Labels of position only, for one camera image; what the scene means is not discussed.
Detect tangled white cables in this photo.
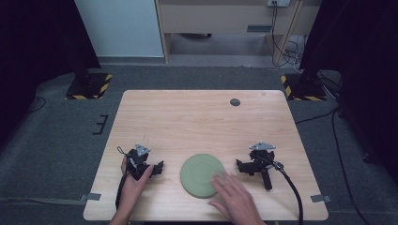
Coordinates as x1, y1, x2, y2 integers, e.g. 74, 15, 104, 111
284, 35, 307, 72

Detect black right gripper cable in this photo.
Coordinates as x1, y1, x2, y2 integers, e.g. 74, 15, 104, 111
275, 161, 304, 225

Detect long black floor cable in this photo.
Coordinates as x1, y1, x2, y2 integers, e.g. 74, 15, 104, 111
295, 105, 365, 225

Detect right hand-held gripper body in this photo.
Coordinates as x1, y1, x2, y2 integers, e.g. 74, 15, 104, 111
248, 142, 284, 191

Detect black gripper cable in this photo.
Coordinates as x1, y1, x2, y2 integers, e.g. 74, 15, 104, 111
115, 171, 130, 211
275, 161, 304, 225

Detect grey power strip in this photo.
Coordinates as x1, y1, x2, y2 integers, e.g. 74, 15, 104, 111
266, 0, 291, 8

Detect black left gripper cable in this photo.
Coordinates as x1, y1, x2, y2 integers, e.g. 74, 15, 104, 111
115, 171, 130, 211

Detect grey tape piece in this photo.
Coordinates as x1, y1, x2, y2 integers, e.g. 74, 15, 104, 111
310, 193, 333, 203
79, 192, 102, 203

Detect large green plate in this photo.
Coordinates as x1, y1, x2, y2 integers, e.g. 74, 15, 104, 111
179, 153, 226, 200

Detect beige wooden desk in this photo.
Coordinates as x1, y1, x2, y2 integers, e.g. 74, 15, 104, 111
155, 0, 323, 66

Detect dark curtain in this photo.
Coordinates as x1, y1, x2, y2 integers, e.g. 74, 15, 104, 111
298, 0, 398, 186
0, 0, 101, 143

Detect black striped stand base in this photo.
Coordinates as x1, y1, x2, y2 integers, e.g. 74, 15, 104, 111
280, 72, 328, 102
65, 72, 114, 100

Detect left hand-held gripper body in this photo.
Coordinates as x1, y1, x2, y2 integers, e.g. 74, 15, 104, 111
125, 143, 157, 181

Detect black hanging power cable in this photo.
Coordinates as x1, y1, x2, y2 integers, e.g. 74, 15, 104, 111
270, 1, 293, 68

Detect person's right hand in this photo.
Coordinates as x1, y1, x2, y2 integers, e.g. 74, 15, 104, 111
207, 170, 266, 221

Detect person's left hand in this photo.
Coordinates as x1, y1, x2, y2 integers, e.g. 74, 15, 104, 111
117, 156, 155, 214

